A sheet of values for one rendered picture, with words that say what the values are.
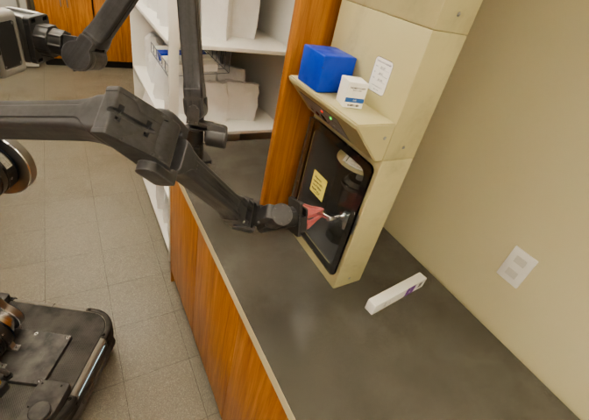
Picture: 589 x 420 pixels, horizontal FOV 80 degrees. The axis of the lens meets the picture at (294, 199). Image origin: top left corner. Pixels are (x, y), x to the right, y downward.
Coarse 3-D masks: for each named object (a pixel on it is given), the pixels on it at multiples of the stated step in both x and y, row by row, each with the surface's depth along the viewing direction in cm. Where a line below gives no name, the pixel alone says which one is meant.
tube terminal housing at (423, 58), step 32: (352, 32) 89; (384, 32) 80; (416, 32) 73; (448, 32) 72; (416, 64) 74; (448, 64) 77; (384, 96) 83; (416, 96) 79; (416, 128) 85; (384, 160) 87; (384, 192) 94; (352, 256) 106
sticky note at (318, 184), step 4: (316, 172) 109; (316, 176) 110; (320, 176) 108; (312, 180) 112; (316, 180) 110; (320, 180) 108; (324, 180) 106; (312, 184) 112; (316, 184) 110; (320, 184) 108; (324, 184) 106; (312, 188) 113; (316, 188) 110; (320, 188) 109; (324, 188) 107; (316, 192) 111; (320, 192) 109; (316, 196) 111; (320, 196) 109; (320, 200) 110
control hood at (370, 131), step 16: (320, 96) 86; (336, 96) 88; (336, 112) 81; (352, 112) 81; (368, 112) 83; (352, 128) 78; (368, 128) 77; (384, 128) 79; (352, 144) 91; (368, 144) 80; (384, 144) 83
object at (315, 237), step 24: (312, 144) 109; (336, 144) 99; (312, 168) 111; (336, 168) 100; (360, 168) 91; (312, 192) 113; (336, 192) 102; (360, 192) 92; (312, 240) 117; (336, 240) 105; (336, 264) 107
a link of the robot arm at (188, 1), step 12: (180, 0) 93; (192, 0) 94; (180, 12) 94; (192, 12) 95; (180, 24) 95; (192, 24) 96; (180, 36) 97; (192, 36) 97; (192, 48) 98; (192, 60) 99; (192, 72) 100; (192, 84) 100; (204, 84) 104; (192, 96) 101; (204, 96) 104; (204, 108) 104
